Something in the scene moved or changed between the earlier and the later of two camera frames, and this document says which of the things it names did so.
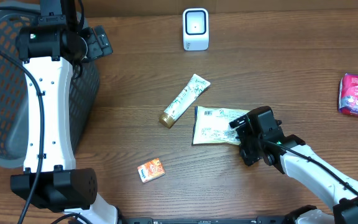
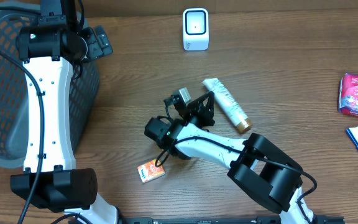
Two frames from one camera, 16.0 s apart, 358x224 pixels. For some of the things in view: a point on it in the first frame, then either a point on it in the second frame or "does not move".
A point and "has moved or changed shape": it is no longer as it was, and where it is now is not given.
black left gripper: (99, 45) does not move
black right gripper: (250, 157) → (202, 113)
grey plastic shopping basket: (4, 86) does not move
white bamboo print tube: (197, 86) has moved or changed shape
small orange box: (151, 170) does not move
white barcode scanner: (196, 29) does not move
